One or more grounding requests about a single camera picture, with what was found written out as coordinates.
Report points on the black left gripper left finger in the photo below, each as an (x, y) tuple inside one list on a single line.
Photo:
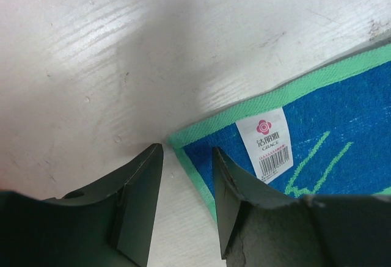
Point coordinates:
[(106, 223)]

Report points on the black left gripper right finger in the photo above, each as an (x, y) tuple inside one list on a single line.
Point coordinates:
[(260, 226)]

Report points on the green blue yellow towel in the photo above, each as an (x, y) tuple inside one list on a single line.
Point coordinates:
[(338, 121)]

